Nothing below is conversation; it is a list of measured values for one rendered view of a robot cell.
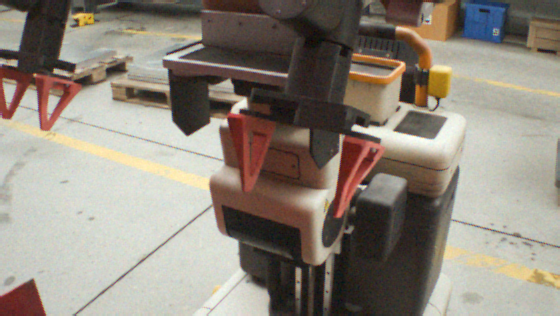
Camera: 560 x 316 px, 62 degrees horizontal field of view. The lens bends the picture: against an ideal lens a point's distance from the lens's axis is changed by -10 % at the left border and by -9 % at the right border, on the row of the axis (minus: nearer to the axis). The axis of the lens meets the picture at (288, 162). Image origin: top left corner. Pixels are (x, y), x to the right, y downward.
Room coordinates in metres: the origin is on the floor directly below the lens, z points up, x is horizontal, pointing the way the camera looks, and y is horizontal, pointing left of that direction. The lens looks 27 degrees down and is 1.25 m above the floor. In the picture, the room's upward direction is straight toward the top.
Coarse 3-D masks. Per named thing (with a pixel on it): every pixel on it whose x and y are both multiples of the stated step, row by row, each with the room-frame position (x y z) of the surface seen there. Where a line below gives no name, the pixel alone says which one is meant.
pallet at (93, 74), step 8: (120, 56) 4.16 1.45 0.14; (128, 56) 4.21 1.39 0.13; (0, 64) 4.07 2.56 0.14; (96, 64) 3.93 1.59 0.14; (104, 64) 3.94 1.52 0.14; (112, 64) 4.01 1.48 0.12; (120, 64) 4.17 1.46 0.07; (80, 72) 3.72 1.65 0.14; (88, 72) 3.79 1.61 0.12; (96, 72) 3.86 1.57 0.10; (104, 72) 3.93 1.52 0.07; (8, 80) 3.97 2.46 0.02; (32, 80) 3.87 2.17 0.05; (72, 80) 3.64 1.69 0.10; (80, 80) 3.91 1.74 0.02; (88, 80) 3.85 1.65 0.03; (96, 80) 3.85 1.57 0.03; (104, 80) 3.92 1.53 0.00; (32, 88) 3.75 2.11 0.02; (56, 96) 3.57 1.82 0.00
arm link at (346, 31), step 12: (348, 0) 0.47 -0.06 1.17; (360, 0) 0.48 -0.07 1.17; (348, 12) 0.47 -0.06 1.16; (360, 12) 0.48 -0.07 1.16; (348, 24) 0.47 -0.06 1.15; (300, 36) 0.47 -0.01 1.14; (324, 36) 0.46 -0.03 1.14; (336, 36) 0.46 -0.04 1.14; (348, 36) 0.46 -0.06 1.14; (312, 48) 0.46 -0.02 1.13; (348, 48) 0.47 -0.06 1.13
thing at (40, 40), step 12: (36, 24) 0.65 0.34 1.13; (48, 24) 0.66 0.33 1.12; (60, 24) 0.67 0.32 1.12; (24, 36) 0.65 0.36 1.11; (36, 36) 0.65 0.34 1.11; (48, 36) 0.65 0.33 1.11; (60, 36) 0.67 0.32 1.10; (0, 48) 0.66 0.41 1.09; (24, 48) 0.64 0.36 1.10; (36, 48) 0.64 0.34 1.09; (48, 48) 0.65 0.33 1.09; (60, 48) 0.67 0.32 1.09; (48, 60) 0.62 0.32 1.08; (60, 60) 0.64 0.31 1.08; (72, 72) 0.66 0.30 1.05
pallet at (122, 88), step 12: (120, 84) 3.40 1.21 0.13; (132, 84) 3.37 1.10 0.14; (144, 84) 3.36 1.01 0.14; (156, 84) 3.35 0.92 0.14; (120, 96) 3.40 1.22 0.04; (132, 96) 3.45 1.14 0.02; (168, 96) 3.22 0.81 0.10; (216, 96) 3.07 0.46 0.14; (228, 96) 3.07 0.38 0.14; (240, 96) 3.06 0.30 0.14; (168, 108) 3.22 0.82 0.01
